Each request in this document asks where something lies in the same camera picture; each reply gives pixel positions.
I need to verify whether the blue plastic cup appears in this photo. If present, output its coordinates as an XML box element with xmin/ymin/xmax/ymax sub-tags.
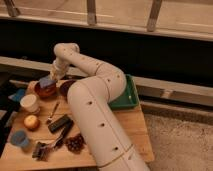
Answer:
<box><xmin>10</xmin><ymin>130</ymin><xmax>30</xmax><ymax>148</ymax></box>

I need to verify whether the white cup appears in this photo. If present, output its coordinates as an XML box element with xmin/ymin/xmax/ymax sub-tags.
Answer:
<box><xmin>20</xmin><ymin>94</ymin><xmax>40</xmax><ymax>113</ymax></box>

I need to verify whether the dark grape bunch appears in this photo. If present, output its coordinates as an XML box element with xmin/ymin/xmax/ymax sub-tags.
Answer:
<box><xmin>65</xmin><ymin>134</ymin><xmax>85</xmax><ymax>153</ymax></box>

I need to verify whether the black rectangular block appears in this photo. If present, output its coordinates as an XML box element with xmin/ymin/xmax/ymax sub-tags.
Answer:
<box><xmin>48</xmin><ymin>115</ymin><xmax>71</xmax><ymax>133</ymax></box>

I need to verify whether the yellow apple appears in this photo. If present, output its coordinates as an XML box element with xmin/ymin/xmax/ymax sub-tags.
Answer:
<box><xmin>24</xmin><ymin>115</ymin><xmax>40</xmax><ymax>131</ymax></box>

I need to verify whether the red bowl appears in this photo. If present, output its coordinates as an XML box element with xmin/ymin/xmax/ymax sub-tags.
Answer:
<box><xmin>34</xmin><ymin>82</ymin><xmax>56</xmax><ymax>98</ymax></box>

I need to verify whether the dark red plate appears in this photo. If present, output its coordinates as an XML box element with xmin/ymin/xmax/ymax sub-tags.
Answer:
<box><xmin>59</xmin><ymin>80</ymin><xmax>75</xmax><ymax>97</ymax></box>

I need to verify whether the metal spoon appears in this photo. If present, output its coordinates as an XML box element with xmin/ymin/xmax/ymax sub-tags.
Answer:
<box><xmin>45</xmin><ymin>101</ymin><xmax>60</xmax><ymax>124</ymax></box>

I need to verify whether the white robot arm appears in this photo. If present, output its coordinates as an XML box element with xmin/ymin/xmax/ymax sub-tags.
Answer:
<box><xmin>50</xmin><ymin>43</ymin><xmax>150</xmax><ymax>171</ymax></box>

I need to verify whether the green plastic tray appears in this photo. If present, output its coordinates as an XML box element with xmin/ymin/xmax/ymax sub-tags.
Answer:
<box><xmin>109</xmin><ymin>74</ymin><xmax>139</xmax><ymax>110</ymax></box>

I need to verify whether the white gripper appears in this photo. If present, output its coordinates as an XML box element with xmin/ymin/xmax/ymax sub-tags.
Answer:
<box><xmin>50</xmin><ymin>63</ymin><xmax>68</xmax><ymax>81</ymax></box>

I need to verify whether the blue cloth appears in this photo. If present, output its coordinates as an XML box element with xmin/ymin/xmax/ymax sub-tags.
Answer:
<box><xmin>9</xmin><ymin>88</ymin><xmax>25</xmax><ymax>102</ymax></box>

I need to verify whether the blue sponge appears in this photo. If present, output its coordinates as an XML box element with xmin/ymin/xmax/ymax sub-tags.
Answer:
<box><xmin>39</xmin><ymin>76</ymin><xmax>55</xmax><ymax>88</ymax></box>

